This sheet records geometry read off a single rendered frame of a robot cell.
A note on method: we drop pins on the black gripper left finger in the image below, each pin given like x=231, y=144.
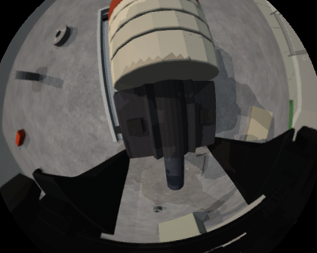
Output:
x=96, y=194

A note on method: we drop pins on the red-brown ring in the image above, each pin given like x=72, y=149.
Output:
x=113, y=4

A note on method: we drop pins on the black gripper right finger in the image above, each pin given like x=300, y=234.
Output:
x=249, y=164

